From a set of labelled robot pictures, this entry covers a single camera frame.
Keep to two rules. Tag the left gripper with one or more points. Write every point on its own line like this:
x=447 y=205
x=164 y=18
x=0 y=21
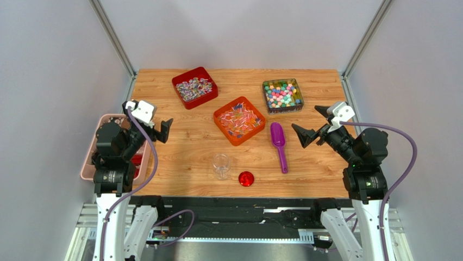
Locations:
x=154 y=134

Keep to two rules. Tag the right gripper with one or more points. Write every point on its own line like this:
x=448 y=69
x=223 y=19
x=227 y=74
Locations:
x=321 y=129

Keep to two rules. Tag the purple plastic scoop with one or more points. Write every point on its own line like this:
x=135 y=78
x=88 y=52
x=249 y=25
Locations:
x=278 y=141

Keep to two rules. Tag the red tray of swirl lollipops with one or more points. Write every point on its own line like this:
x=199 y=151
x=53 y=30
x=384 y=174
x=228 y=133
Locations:
x=195 y=87

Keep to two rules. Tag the clear plastic jar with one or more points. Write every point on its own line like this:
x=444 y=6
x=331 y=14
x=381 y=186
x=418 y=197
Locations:
x=221 y=166

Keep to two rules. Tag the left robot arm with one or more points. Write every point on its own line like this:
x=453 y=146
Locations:
x=118 y=139

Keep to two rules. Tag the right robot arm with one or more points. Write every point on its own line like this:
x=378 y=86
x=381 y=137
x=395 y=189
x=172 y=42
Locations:
x=363 y=180

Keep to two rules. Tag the clear tray of colourful candies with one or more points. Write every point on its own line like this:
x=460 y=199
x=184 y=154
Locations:
x=282 y=96

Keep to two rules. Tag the pink organizer basket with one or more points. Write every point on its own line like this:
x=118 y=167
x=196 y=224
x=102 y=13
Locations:
x=140 y=160

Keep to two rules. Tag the orange tray of lollipops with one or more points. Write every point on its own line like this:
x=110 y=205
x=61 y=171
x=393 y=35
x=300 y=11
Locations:
x=239 y=120

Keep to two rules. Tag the red jar lid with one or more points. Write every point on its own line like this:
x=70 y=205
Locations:
x=246 y=178

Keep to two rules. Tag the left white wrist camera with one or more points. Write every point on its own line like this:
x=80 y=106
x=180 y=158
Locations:
x=142 y=111

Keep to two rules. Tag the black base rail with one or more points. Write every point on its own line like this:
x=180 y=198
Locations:
x=238 y=217

